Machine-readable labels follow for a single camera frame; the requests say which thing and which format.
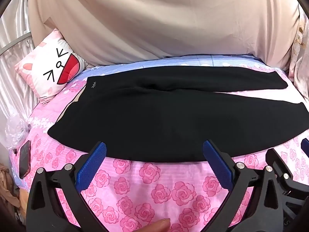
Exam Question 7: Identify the beige cloth drape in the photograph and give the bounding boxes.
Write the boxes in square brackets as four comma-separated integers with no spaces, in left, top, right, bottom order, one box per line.
[26,0,302,68]

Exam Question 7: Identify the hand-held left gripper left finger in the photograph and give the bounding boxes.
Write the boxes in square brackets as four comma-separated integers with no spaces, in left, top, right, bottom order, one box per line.
[26,141,107,232]

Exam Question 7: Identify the cream floral curtain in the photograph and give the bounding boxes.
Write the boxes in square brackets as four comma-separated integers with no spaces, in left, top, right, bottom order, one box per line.
[288,5,309,95]

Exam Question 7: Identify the pink rose print bed sheet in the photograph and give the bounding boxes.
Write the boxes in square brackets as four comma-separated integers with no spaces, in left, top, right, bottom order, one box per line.
[10,53,309,232]

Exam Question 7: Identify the clear plastic bag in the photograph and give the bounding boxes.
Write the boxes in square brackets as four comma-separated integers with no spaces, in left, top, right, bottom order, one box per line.
[5,115,31,150]

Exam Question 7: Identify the black smartphone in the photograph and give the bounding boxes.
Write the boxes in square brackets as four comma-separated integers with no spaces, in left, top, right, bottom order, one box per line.
[18,140,32,180]

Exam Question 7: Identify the silver satin curtain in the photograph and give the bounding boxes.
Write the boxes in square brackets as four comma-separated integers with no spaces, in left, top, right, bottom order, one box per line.
[0,0,41,132]

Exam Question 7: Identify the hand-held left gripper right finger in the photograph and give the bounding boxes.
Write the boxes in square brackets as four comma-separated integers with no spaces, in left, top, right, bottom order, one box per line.
[203,140,283,232]

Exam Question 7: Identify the pink cat face pillow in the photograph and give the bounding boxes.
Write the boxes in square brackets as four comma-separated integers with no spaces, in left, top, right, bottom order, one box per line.
[14,28,88,105]

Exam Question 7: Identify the black pants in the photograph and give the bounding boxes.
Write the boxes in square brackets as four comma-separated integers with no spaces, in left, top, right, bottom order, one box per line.
[48,65,309,163]

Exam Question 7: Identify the brown crumpled cloth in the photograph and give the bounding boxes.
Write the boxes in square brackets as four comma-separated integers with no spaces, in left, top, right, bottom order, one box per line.
[0,163,27,224]

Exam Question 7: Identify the grey metal rod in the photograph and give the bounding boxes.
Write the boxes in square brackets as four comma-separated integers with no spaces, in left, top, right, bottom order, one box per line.
[0,32,32,54]

